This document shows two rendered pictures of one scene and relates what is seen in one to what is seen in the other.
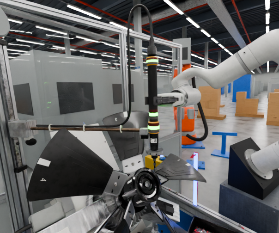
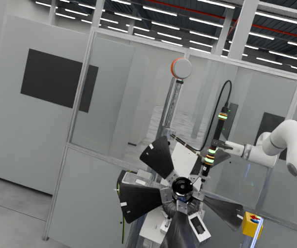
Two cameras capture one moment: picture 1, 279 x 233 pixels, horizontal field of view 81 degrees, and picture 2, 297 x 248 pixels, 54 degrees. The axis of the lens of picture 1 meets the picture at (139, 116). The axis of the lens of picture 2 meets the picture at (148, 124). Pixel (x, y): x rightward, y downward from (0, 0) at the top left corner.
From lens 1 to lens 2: 131 cm
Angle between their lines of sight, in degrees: 57
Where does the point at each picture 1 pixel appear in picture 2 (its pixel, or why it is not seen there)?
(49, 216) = (144, 174)
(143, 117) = (223, 157)
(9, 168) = not seen: hidden behind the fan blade
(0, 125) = (161, 127)
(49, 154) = (154, 143)
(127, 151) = (195, 170)
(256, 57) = (273, 136)
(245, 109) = not seen: outside the picture
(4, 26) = (187, 73)
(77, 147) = (165, 147)
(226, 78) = (266, 147)
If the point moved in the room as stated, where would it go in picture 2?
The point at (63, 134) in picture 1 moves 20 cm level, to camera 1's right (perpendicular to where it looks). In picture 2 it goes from (164, 138) to (183, 149)
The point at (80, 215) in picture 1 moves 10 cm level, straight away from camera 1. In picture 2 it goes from (153, 183) to (161, 181)
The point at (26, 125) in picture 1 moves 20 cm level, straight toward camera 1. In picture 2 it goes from (167, 132) to (158, 134)
